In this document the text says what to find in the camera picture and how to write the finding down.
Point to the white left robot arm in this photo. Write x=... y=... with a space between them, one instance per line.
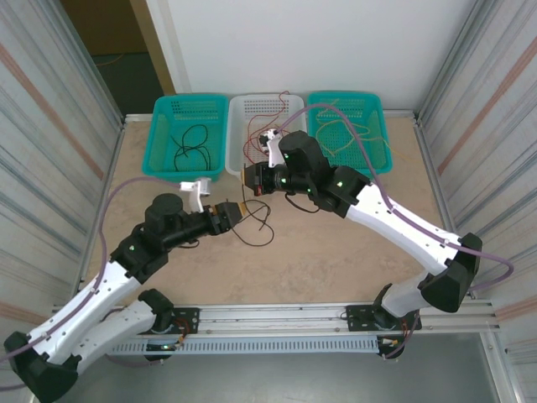
x=84 y=302

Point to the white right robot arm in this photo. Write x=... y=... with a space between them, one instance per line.
x=403 y=222

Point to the white plastic basket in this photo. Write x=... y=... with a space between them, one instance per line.
x=235 y=165

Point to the teal plastic basket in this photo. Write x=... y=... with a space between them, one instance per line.
x=377 y=165
x=184 y=172

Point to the aluminium table edge rail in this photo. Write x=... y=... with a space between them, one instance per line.
x=437 y=189
x=111 y=168

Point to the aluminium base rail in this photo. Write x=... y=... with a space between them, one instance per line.
x=272 y=315

